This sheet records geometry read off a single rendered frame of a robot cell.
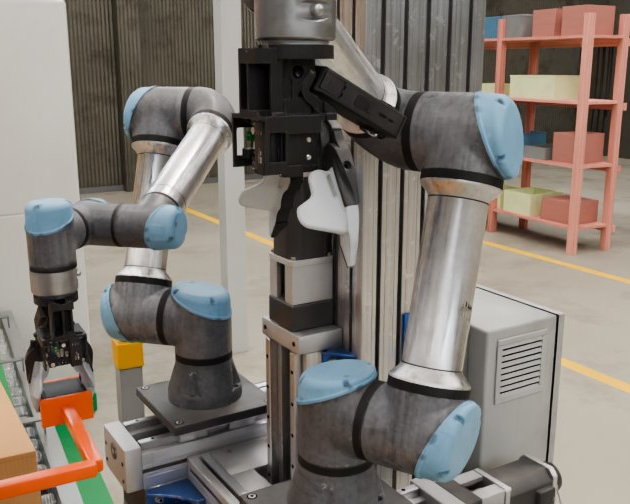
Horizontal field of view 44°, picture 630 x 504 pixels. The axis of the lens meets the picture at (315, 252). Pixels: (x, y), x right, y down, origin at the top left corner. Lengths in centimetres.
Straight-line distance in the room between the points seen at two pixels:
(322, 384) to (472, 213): 32
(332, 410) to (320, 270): 31
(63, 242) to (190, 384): 44
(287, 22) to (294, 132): 10
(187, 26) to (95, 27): 127
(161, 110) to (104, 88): 921
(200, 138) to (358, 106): 79
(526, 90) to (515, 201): 108
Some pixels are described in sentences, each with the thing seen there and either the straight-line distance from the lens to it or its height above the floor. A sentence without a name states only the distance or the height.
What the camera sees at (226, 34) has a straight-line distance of 445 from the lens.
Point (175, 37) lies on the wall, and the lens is 1119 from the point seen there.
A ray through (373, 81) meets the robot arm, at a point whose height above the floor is 168.
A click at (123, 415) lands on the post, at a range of 216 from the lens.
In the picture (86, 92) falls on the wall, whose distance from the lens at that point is 1079.
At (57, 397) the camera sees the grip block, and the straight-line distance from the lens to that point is 140.
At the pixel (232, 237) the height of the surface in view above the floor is 72.
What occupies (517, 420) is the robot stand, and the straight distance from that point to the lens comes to 159.
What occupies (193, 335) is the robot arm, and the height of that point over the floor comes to 119.
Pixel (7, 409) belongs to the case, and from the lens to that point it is 185.
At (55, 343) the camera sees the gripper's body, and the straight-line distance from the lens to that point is 135.
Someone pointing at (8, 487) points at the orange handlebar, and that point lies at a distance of 120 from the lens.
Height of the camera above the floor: 170
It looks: 14 degrees down
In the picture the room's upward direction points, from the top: straight up
